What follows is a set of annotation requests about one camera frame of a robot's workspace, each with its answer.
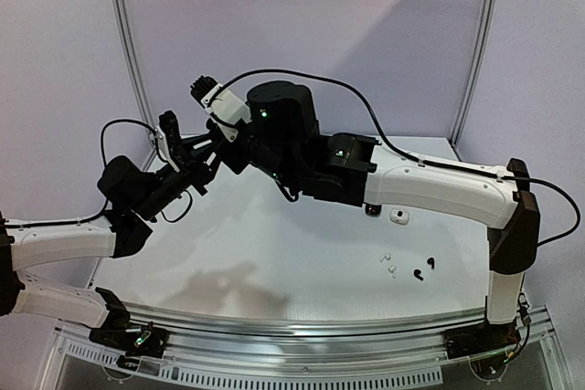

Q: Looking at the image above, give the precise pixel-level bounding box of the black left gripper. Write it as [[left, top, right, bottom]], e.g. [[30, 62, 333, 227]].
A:
[[133, 132, 218, 221]]

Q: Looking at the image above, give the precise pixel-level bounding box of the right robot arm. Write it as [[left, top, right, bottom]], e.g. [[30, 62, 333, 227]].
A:
[[192, 77, 541, 350]]

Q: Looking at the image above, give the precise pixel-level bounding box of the left aluminium wall post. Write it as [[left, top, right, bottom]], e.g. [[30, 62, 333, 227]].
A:
[[112, 0, 155, 125]]

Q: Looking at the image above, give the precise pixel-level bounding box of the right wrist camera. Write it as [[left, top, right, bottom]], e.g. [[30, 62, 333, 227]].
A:
[[190, 76, 251, 142]]

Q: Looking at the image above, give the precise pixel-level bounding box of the small black charging case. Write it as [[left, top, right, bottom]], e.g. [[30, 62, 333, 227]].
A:
[[365, 204, 382, 217]]

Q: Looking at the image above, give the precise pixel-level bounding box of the right aluminium wall post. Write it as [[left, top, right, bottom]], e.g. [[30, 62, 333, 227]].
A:
[[449, 0, 496, 149]]

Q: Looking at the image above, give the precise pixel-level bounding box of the small white charging case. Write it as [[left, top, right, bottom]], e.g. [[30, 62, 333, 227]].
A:
[[389, 208, 410, 226]]

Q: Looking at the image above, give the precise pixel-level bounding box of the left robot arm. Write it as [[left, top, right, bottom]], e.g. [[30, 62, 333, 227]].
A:
[[1, 134, 223, 348]]

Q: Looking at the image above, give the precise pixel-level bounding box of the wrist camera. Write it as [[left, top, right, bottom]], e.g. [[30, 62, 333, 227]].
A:
[[190, 76, 251, 142], [154, 110, 186, 174]]

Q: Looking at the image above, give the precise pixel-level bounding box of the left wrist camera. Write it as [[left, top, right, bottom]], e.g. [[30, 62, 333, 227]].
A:
[[154, 110, 186, 174]]

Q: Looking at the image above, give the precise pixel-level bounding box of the aluminium wall post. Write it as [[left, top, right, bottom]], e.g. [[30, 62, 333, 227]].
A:
[[449, 0, 496, 149], [112, 0, 155, 125]]

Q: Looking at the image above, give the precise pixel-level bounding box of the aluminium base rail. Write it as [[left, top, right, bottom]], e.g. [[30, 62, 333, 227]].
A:
[[52, 302, 557, 386]]

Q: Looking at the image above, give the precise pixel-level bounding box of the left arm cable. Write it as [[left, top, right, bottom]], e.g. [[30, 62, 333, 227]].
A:
[[0, 118, 193, 231]]

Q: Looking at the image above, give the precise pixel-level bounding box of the white stem earbud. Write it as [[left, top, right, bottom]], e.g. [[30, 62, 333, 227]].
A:
[[388, 265, 397, 279], [379, 252, 391, 262]]

